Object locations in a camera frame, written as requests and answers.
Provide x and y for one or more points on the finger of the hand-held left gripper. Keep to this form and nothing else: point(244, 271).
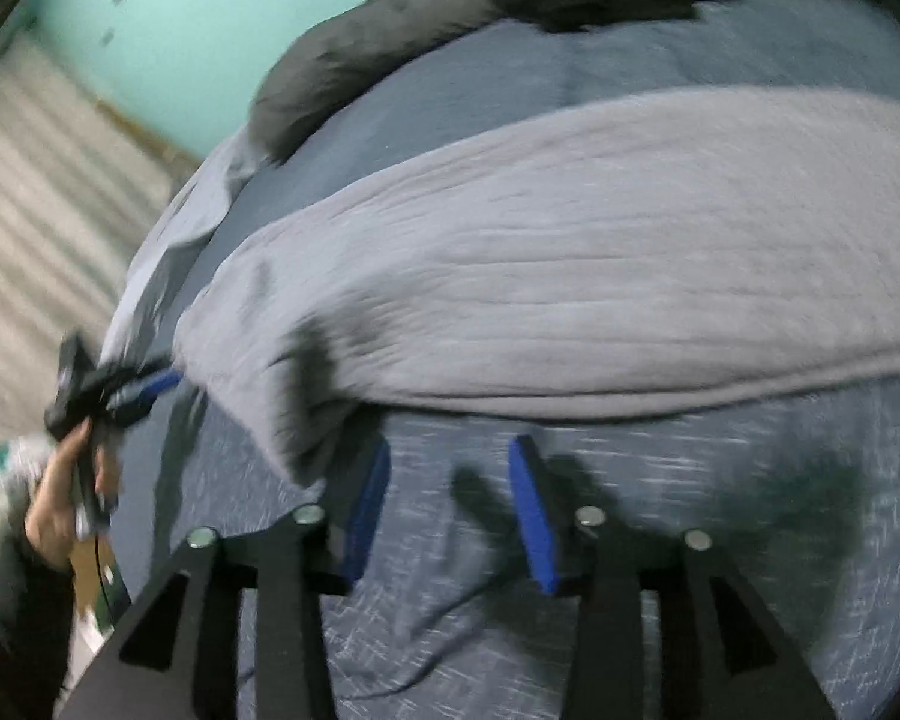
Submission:
point(154, 388)

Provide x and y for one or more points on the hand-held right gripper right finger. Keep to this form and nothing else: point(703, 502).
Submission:
point(534, 517)

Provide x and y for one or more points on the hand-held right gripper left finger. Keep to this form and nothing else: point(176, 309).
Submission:
point(367, 510)

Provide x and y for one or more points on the grey quilted sweater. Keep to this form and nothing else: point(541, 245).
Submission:
point(570, 255)

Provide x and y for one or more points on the person's left hand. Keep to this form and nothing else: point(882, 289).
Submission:
point(60, 510)

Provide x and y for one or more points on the blue woven bedspread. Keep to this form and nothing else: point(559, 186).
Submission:
point(495, 600)

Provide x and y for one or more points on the grey patterned cloth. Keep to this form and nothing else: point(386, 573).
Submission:
point(0, 510)

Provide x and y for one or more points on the dark grey puffy duvet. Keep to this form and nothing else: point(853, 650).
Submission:
point(360, 52)

